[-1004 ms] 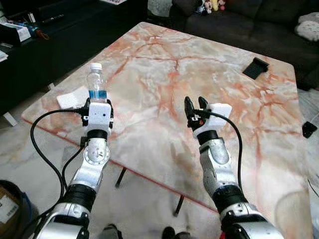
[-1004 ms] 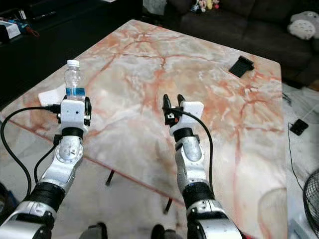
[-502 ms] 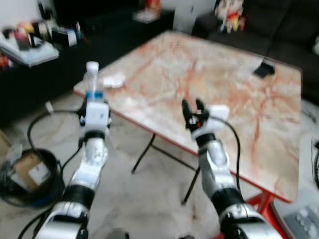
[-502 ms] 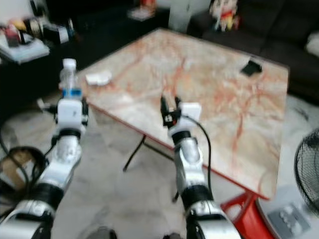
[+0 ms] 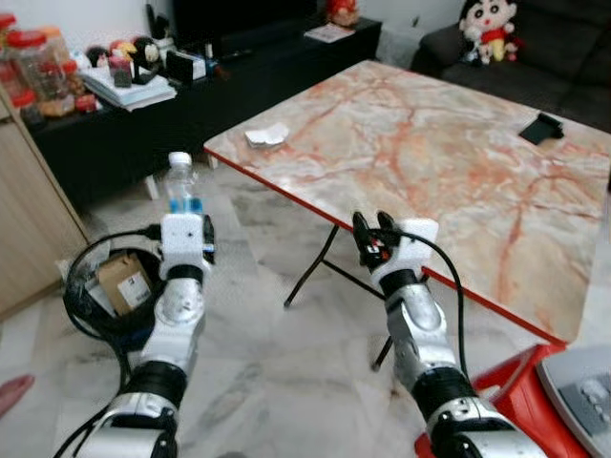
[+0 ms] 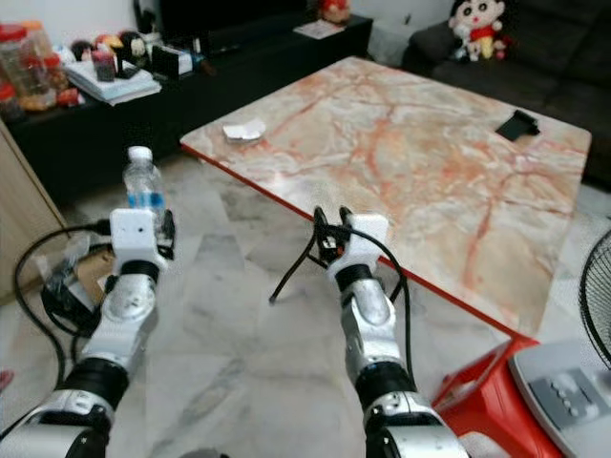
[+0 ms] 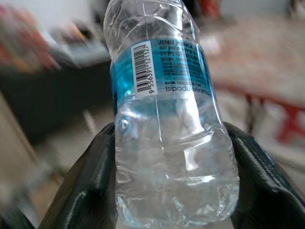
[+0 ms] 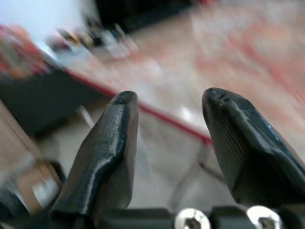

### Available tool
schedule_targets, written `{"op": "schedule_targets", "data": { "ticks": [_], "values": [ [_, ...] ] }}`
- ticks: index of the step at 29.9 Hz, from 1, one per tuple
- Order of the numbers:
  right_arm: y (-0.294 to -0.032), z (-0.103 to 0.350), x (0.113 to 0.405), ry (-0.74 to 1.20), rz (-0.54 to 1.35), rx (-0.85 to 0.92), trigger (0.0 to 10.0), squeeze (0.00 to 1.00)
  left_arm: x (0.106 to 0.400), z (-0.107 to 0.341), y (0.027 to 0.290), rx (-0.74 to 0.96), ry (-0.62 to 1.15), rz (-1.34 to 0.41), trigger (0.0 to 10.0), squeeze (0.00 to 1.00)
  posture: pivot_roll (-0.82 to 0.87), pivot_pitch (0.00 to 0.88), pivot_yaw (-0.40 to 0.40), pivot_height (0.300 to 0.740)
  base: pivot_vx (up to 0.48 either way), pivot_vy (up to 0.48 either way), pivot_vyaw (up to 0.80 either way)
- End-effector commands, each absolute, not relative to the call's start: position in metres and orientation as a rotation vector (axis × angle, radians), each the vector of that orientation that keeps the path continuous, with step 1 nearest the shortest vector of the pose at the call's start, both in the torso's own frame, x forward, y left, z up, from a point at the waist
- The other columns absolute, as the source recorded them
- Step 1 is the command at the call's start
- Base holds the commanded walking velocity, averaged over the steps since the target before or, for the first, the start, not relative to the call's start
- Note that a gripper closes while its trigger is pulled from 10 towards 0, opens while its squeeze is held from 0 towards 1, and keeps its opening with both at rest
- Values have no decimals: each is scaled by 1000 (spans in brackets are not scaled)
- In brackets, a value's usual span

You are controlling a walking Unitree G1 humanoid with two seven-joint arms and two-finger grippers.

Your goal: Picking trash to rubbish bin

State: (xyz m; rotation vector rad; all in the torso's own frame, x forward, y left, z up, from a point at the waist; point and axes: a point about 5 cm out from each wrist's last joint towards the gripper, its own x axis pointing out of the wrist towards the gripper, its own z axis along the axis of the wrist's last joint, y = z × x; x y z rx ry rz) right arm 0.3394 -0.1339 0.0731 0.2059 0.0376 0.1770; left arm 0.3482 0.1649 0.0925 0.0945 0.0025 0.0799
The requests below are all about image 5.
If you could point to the clear plastic water bottle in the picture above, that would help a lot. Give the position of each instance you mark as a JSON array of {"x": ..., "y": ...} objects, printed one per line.
[{"x": 182, "y": 181}]

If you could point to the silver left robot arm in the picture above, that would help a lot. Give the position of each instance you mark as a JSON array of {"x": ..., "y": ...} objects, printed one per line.
[{"x": 177, "y": 320}]

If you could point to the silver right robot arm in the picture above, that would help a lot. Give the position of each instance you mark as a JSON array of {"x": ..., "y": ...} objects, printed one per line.
[{"x": 420, "y": 329}]

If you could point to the black mesh rubbish bin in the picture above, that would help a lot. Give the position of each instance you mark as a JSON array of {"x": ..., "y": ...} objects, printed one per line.
[{"x": 86, "y": 305}]

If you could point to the marble folding table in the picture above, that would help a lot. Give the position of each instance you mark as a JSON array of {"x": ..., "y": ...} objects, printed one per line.
[{"x": 430, "y": 162}]

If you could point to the small brown cardboard box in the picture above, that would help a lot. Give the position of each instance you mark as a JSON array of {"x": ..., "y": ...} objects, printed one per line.
[{"x": 124, "y": 284}]

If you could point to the crumpled white tissue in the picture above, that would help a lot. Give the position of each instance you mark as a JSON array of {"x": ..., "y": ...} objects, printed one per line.
[{"x": 267, "y": 135}]

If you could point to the black tv cabinet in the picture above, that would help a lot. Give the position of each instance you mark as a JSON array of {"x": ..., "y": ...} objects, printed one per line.
[{"x": 239, "y": 95}]

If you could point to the white book stack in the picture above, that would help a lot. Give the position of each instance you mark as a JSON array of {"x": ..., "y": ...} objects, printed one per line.
[{"x": 129, "y": 93}]

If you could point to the small black box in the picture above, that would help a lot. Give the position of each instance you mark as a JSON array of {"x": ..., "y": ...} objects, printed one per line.
[{"x": 183, "y": 65}]

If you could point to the light wooden cabinet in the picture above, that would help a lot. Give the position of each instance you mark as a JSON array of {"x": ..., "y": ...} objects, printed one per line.
[{"x": 33, "y": 210}]

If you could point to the black pouch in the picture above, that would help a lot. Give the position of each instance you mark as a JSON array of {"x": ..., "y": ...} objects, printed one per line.
[{"x": 542, "y": 128}]

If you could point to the black-haired figurine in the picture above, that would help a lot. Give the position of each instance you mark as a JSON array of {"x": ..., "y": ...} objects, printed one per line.
[{"x": 145, "y": 55}]

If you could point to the red plastic stool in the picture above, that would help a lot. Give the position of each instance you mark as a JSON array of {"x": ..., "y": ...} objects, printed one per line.
[{"x": 511, "y": 396}]

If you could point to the pink white booklet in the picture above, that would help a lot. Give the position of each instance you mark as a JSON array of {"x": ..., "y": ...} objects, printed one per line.
[{"x": 329, "y": 33}]

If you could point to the cartoon boy plush doll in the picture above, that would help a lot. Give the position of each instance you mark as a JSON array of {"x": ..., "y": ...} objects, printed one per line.
[{"x": 489, "y": 33}]

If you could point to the small red toy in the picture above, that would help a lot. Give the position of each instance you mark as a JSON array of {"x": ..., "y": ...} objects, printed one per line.
[{"x": 342, "y": 11}]

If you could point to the black television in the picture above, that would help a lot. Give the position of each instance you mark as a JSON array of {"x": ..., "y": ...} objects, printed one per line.
[{"x": 243, "y": 24}]

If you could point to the dark grey sofa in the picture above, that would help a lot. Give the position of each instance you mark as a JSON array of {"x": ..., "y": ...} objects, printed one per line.
[{"x": 554, "y": 76}]

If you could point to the clear jar red lid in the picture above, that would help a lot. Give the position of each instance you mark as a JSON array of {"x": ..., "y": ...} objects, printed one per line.
[{"x": 38, "y": 76}]

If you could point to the pink soft item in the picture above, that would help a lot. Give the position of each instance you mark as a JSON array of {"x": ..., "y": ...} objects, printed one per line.
[{"x": 14, "y": 393}]

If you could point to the clear jar orange lid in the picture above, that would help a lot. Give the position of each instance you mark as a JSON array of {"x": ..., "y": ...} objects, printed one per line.
[{"x": 59, "y": 43}]

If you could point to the grey standing fan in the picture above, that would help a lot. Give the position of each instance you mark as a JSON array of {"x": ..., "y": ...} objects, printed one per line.
[{"x": 582, "y": 401}]

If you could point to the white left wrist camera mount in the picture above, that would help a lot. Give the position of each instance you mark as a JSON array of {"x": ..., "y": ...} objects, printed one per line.
[{"x": 181, "y": 243}]

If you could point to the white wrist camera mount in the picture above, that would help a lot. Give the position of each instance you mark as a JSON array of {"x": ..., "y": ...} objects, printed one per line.
[
  {"x": 181, "y": 243},
  {"x": 412, "y": 250}
]

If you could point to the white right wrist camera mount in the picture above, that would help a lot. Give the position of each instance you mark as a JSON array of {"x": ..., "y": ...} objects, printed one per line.
[{"x": 412, "y": 250}]

